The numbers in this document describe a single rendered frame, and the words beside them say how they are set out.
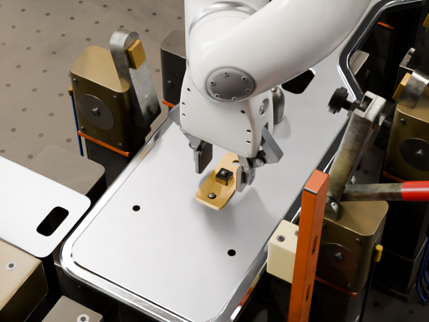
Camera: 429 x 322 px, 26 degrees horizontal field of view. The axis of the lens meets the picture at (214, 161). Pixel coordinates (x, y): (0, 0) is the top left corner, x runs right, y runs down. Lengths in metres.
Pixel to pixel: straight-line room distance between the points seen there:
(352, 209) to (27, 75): 0.84
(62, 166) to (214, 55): 0.40
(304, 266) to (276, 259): 0.06
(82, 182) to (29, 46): 0.65
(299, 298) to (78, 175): 0.33
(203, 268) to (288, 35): 0.34
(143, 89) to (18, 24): 0.68
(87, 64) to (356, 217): 0.41
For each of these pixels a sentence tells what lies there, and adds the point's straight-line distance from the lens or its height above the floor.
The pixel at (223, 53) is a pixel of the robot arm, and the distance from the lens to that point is 0.84.
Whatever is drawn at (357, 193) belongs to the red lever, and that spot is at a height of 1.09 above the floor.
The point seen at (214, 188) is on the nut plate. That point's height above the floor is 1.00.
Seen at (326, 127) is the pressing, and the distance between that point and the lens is 1.20.
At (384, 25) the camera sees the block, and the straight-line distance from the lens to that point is 1.47.
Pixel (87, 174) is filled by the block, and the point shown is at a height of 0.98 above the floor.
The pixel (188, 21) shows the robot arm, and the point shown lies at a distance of 0.91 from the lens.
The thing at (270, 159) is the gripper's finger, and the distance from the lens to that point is 1.05.
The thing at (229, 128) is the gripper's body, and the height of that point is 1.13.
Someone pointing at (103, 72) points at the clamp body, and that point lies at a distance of 1.21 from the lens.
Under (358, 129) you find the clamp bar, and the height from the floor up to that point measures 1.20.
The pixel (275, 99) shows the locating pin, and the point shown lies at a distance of 1.17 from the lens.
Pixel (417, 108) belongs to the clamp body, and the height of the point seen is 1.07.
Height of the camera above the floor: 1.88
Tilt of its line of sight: 49 degrees down
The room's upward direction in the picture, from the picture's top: straight up
